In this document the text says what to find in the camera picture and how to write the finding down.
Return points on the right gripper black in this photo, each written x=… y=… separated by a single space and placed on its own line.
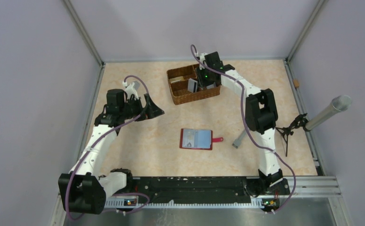
x=201 y=84

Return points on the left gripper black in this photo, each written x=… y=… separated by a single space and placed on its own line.
x=151 y=110

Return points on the white credit card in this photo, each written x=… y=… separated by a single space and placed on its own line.
x=189 y=138

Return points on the red leather card holder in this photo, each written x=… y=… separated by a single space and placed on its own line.
x=205 y=140

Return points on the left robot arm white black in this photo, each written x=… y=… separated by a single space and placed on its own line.
x=82 y=189

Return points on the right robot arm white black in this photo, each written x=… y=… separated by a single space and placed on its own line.
x=258 y=111

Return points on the striped grey card upright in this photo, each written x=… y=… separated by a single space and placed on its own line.
x=192 y=85

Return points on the brown wicker divided basket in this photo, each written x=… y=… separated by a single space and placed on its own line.
x=179 y=93

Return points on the grey plastic toy beam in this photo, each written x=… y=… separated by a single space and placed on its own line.
x=237 y=142

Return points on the small tan block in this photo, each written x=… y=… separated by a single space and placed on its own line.
x=296 y=83

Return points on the black mini tripod stand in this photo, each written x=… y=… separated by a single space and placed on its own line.
x=299 y=122

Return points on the silver metal tube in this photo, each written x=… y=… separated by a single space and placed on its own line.
x=337 y=105

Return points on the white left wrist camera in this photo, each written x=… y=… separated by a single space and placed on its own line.
x=131 y=89

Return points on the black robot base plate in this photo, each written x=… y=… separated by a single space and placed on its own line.
x=204 y=190

